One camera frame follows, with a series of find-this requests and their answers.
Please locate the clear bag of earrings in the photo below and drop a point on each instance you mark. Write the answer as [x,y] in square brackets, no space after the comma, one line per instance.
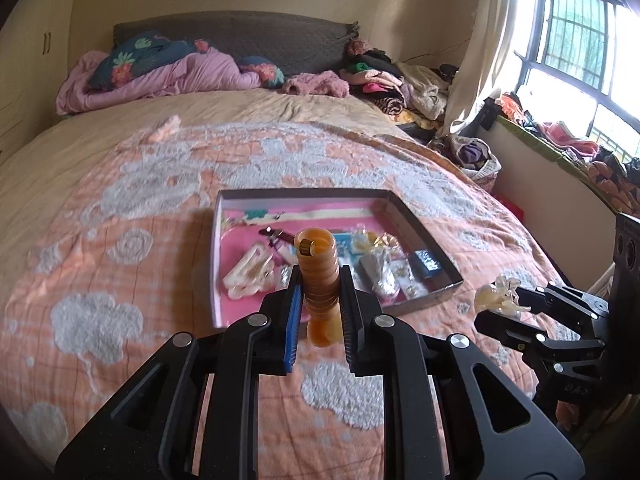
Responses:
[410,286]

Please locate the dark grey headboard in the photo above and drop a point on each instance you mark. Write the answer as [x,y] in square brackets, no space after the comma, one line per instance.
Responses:
[295,43]

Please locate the cream curtain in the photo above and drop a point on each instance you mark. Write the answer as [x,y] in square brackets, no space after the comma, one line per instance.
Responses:
[483,61]

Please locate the pink crumpled blanket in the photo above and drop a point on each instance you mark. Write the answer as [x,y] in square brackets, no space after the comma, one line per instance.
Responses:
[196,72]

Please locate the pile of clothes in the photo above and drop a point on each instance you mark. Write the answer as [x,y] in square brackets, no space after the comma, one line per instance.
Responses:
[411,95]

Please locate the floral fabric bag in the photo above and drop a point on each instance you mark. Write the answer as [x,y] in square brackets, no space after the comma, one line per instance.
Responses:
[473,156]

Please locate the pink fuzzy garment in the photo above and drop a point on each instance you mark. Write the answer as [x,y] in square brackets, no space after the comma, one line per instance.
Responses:
[326,83]

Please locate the orange white patterned quilt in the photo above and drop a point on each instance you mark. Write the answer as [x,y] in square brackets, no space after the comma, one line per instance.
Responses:
[115,237]

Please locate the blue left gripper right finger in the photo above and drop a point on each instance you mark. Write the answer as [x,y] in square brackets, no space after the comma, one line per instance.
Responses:
[349,316]

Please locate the white flower hair clip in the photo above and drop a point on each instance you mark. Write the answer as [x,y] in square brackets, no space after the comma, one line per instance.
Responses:
[500,296]

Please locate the cream wardrobe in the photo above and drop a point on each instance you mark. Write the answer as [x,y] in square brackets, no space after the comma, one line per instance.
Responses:
[34,47]

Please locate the small blue box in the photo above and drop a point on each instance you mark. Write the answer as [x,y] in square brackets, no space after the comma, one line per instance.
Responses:
[424,264]

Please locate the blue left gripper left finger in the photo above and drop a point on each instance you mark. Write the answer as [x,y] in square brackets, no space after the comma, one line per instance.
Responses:
[294,303]

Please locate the dark floral pillow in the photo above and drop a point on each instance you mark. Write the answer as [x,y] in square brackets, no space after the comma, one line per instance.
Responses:
[150,50]

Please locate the window with metal grille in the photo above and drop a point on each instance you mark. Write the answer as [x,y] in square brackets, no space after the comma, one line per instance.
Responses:
[579,65]

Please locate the brown shallow cardboard box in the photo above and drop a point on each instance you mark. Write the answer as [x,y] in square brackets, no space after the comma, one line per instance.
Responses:
[330,254]

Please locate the cream hair claw clip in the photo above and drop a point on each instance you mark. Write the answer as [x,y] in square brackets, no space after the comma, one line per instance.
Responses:
[255,272]

